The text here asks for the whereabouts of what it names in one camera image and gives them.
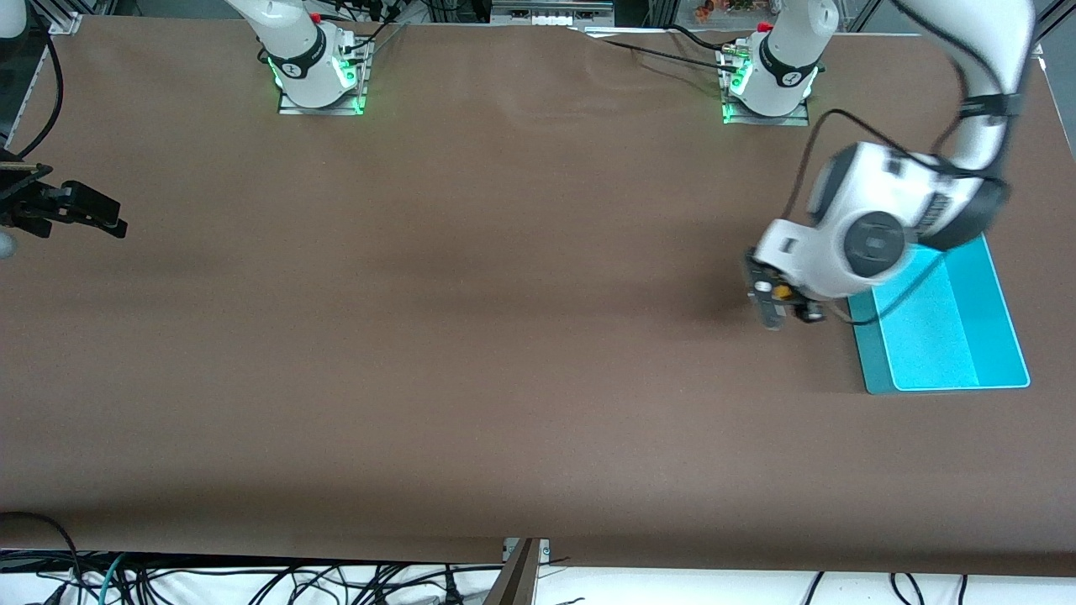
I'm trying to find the teal plastic bin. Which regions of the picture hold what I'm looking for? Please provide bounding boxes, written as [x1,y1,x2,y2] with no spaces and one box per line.
[847,234,1031,396]

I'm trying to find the brown table cover sheet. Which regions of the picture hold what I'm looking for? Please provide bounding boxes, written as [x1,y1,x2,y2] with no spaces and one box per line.
[0,15,1076,577]

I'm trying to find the orange plastic items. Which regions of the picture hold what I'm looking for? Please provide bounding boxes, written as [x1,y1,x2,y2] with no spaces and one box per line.
[694,0,757,22]

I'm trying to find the white power strip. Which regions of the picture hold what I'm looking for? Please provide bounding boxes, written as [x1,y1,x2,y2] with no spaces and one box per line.
[492,0,614,26]

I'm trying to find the dark metal table brace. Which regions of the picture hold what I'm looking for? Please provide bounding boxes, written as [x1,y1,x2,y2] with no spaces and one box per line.
[482,538,539,605]

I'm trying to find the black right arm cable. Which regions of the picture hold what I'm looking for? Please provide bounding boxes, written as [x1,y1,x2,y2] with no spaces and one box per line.
[15,25,66,160]

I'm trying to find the aluminium frame profile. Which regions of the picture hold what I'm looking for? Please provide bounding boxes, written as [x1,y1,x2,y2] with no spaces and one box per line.
[34,0,85,34]

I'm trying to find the long black table cable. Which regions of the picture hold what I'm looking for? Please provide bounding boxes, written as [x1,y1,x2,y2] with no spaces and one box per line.
[572,28,745,78]

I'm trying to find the short black table cable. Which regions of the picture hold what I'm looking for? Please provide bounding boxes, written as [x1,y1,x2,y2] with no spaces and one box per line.
[668,24,741,55]

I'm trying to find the black looped floor cable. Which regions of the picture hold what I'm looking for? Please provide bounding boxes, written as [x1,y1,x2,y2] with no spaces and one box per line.
[0,511,82,605]

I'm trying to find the black base connector cables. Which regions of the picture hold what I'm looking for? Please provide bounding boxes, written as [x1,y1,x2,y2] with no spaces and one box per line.
[332,0,413,55]

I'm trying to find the teal floor cable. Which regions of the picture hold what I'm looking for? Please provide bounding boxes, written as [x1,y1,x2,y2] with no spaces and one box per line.
[97,552,129,605]

